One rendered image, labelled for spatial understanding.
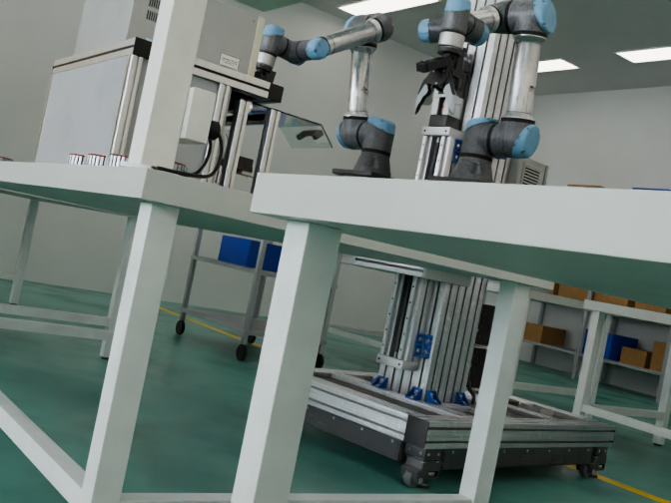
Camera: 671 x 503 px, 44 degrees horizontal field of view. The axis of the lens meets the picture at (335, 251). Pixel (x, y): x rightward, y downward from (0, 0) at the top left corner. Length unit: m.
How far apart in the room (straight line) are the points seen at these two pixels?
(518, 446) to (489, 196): 2.52
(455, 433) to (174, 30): 1.82
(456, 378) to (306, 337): 2.33
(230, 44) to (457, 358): 1.53
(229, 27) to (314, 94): 6.64
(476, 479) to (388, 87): 7.97
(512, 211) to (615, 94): 9.64
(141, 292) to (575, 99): 9.49
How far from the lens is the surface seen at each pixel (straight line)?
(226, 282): 8.62
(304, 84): 9.02
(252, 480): 1.03
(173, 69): 1.46
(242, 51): 2.47
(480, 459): 1.97
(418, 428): 2.77
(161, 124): 1.45
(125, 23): 2.37
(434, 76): 2.54
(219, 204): 1.41
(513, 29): 3.01
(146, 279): 1.41
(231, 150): 2.30
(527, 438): 3.24
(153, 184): 1.36
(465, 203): 0.74
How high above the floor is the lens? 0.65
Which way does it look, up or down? 1 degrees up
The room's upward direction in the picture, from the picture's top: 11 degrees clockwise
